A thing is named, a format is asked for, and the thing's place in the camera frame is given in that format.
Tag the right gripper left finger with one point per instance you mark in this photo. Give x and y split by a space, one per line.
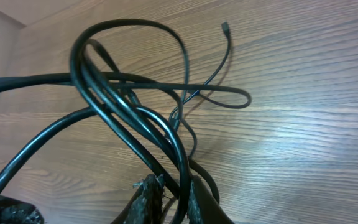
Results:
145 206

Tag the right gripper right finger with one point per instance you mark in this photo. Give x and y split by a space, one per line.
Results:
202 207

